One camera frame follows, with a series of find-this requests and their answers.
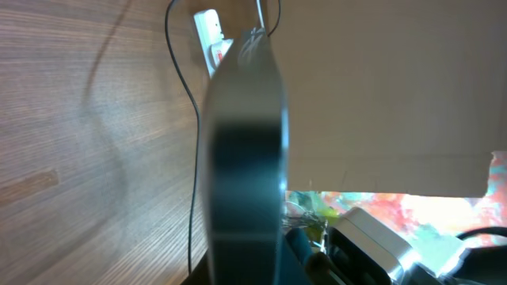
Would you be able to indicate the blue Galaxy smartphone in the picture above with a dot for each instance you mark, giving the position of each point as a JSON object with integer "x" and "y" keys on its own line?
{"x": 243, "y": 155}

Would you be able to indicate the white power strip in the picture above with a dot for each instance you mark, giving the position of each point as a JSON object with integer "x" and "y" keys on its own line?
{"x": 213, "y": 43}

